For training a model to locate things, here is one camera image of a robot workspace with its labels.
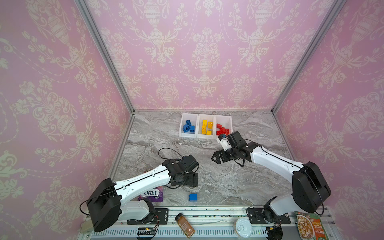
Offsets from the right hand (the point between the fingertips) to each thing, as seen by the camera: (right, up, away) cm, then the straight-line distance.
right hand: (218, 156), depth 86 cm
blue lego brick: (-21, +17, +19) cm, 33 cm away
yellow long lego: (-2, +18, +22) cm, 28 cm away
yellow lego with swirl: (-6, +19, +23) cm, 31 cm away
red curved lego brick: (+4, +17, +22) cm, 28 cm away
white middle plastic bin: (-3, +23, +23) cm, 33 cm away
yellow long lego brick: (-8, +14, +22) cm, 27 cm away
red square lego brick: (+5, +14, +19) cm, 24 cm away
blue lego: (-20, +15, +17) cm, 31 cm away
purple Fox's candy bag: (-35, -19, -7) cm, 41 cm away
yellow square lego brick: (-4, +13, +17) cm, 21 cm away
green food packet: (+42, -31, -15) cm, 54 cm away
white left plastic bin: (-15, +23, +25) cm, 37 cm away
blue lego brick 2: (-19, +20, +25) cm, 37 cm away
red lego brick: (+9, +13, +19) cm, 25 cm away
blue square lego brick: (-16, +15, +20) cm, 29 cm away
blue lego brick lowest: (-15, -21, -6) cm, 27 cm away
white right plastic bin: (+8, +21, +23) cm, 32 cm away
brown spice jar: (-18, -29, -18) cm, 38 cm away
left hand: (-16, -13, -8) cm, 22 cm away
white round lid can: (+8, -28, -20) cm, 35 cm away
